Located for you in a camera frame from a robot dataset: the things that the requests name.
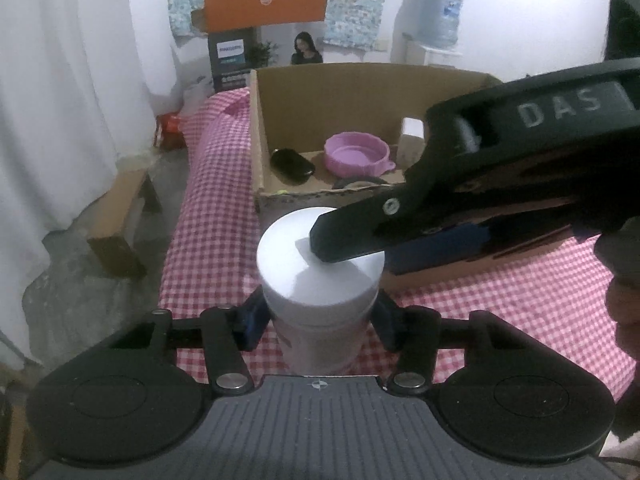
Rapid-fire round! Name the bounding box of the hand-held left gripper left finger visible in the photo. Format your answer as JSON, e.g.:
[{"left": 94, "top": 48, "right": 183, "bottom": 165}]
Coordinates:
[{"left": 107, "top": 290, "right": 273, "bottom": 395}]

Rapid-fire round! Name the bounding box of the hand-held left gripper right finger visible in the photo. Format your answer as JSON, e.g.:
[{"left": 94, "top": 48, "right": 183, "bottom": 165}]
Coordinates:
[{"left": 372, "top": 290, "right": 526, "bottom": 396}]

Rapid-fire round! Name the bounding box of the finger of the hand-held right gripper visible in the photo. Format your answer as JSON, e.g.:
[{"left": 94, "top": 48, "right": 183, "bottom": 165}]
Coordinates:
[
  {"left": 309, "top": 194, "right": 427, "bottom": 264},
  {"left": 385, "top": 222, "right": 493, "bottom": 277}
]

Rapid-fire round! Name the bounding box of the black tape roll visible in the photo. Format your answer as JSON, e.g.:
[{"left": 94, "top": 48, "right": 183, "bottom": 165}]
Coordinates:
[{"left": 332, "top": 176, "right": 388, "bottom": 191}]

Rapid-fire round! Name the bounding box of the white plastic bottle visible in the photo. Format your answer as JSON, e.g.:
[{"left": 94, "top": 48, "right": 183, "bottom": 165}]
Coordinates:
[{"left": 256, "top": 206, "right": 386, "bottom": 376}]

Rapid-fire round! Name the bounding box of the purple plastic lid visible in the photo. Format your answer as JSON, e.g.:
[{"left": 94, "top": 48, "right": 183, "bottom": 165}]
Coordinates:
[{"left": 323, "top": 131, "right": 397, "bottom": 178}]

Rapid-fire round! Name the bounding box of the black oval case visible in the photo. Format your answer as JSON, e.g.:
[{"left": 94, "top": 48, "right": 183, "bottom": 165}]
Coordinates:
[{"left": 270, "top": 148, "right": 316, "bottom": 184}]

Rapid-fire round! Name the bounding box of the white charger plug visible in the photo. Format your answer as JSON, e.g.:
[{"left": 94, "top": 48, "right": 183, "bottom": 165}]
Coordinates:
[{"left": 397, "top": 116, "right": 426, "bottom": 171}]

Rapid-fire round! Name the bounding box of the brown cardboard box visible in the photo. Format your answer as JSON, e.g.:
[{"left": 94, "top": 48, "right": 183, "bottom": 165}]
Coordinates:
[{"left": 248, "top": 62, "right": 606, "bottom": 277}]

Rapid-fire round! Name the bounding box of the person's right hand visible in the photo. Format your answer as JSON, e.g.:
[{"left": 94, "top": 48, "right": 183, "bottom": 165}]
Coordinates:
[{"left": 596, "top": 225, "right": 640, "bottom": 361}]

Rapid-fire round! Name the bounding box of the white water dispenser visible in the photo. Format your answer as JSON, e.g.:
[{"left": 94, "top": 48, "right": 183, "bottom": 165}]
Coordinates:
[{"left": 404, "top": 35, "right": 463, "bottom": 67}]

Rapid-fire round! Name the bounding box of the small wooden stool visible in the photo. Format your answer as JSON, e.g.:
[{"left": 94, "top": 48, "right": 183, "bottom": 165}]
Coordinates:
[{"left": 87, "top": 167, "right": 163, "bottom": 278}]

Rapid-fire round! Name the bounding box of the blue water jug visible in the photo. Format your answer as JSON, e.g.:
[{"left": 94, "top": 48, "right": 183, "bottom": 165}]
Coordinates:
[{"left": 417, "top": 0, "right": 461, "bottom": 50}]

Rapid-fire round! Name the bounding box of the red packet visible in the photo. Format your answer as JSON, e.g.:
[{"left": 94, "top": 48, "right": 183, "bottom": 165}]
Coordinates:
[{"left": 152, "top": 112, "right": 186, "bottom": 150}]

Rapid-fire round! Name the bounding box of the dark printed appliance box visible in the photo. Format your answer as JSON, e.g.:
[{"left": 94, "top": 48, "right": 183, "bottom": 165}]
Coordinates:
[{"left": 207, "top": 22, "right": 326, "bottom": 93}]

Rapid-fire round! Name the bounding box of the orange cardboard box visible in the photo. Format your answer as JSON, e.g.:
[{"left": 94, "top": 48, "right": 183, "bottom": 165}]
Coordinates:
[{"left": 191, "top": 0, "right": 333, "bottom": 34}]

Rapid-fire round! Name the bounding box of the white curtain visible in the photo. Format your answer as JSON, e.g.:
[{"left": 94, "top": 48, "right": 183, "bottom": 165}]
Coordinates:
[{"left": 0, "top": 0, "right": 178, "bottom": 366}]

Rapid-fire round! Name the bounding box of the patterned wall cloth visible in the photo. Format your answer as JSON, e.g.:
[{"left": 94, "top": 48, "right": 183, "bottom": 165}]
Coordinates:
[{"left": 166, "top": 0, "right": 407, "bottom": 51}]

